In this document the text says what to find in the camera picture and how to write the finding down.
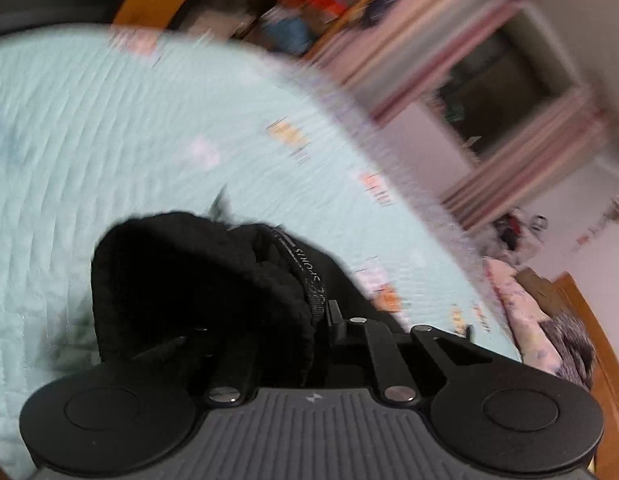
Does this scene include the grey patterned garment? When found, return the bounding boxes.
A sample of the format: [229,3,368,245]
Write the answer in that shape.
[539,310,599,392]

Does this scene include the window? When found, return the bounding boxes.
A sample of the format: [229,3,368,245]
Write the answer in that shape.
[434,10,580,161]

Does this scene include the brown cloth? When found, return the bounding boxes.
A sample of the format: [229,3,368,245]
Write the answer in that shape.
[517,267,559,311]

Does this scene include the black pants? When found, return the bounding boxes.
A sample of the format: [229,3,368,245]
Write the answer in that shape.
[91,211,406,392]

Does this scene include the small wall decals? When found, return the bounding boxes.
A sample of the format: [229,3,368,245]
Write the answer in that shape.
[574,199,619,247]

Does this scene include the bee print quilted blanket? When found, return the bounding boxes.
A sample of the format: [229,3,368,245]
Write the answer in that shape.
[0,25,521,480]

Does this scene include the cluttered white cabinet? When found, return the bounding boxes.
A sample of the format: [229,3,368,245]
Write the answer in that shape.
[492,212,549,257]

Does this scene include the wooden headboard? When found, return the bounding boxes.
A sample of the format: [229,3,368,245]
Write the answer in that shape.
[554,272,619,480]

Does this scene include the blue bag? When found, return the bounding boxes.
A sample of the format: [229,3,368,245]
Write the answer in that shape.
[267,12,313,55]

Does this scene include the purple floral bedsheet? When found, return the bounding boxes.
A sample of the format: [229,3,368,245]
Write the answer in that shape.
[270,52,490,261]

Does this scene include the wooden bookshelf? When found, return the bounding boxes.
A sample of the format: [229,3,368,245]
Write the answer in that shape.
[210,0,405,58]

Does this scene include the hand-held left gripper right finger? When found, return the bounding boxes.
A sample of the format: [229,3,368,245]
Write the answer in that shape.
[327,300,493,406]

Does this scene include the pink floral duvet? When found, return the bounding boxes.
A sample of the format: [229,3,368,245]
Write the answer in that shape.
[482,257,563,376]

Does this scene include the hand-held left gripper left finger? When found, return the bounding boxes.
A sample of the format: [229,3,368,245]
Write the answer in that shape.
[102,331,256,404]

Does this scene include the pink curtain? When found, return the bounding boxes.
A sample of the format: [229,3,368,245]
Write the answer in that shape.
[309,0,533,126]
[439,85,613,233]

